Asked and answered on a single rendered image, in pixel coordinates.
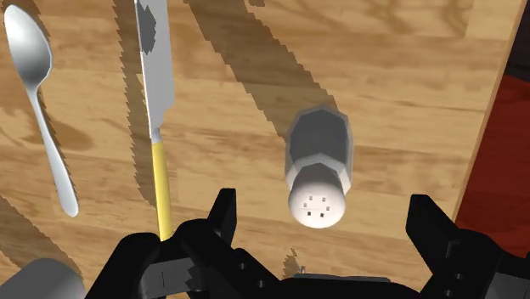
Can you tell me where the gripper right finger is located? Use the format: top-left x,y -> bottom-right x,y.
405,194 -> 530,299

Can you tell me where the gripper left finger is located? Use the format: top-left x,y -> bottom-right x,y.
84,188 -> 283,299

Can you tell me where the white salt shaker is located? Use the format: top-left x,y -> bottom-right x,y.
284,104 -> 355,229

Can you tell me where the grey cylinder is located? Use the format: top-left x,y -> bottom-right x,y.
0,257 -> 87,299

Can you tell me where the silver spoon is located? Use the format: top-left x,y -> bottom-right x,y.
3,4 -> 80,218

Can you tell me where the yellow-handled table knife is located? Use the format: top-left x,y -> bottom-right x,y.
133,0 -> 177,242

